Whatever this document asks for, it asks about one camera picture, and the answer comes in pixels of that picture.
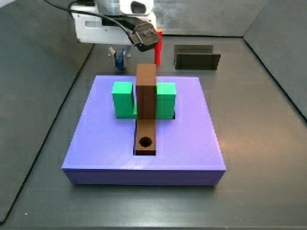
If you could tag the purple base block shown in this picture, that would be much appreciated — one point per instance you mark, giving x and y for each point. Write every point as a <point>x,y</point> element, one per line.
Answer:
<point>100,154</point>

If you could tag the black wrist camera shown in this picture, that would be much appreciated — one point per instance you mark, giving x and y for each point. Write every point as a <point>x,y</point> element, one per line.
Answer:
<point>144,37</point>

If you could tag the green U-shaped block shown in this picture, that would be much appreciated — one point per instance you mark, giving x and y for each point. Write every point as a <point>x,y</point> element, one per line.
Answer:
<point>124,104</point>

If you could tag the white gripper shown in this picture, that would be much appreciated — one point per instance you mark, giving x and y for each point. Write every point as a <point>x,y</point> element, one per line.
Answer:
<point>101,29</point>

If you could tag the red hexagonal peg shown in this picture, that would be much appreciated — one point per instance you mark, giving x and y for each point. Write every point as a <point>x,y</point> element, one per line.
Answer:
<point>157,48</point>

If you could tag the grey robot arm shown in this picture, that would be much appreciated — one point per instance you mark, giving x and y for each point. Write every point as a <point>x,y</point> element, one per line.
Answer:
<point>117,7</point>

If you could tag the brown T-shaped block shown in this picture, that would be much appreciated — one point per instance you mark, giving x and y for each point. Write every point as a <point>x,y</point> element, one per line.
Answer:
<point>145,109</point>

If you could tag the black regrasp fixture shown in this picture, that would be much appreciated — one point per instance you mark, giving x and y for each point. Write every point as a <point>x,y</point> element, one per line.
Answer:
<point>195,57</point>

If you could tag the blue peg object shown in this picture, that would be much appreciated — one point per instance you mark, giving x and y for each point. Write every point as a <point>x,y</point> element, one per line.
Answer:
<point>119,59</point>

